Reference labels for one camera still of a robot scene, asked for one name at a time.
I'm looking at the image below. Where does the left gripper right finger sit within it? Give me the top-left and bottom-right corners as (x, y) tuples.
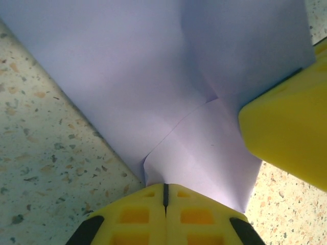
(165, 183), (265, 245)

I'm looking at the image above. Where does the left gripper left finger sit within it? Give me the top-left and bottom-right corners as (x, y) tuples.
(65, 183), (167, 245)

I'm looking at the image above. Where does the lilac paper sheet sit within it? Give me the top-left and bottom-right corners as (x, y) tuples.
(0, 0), (317, 214)

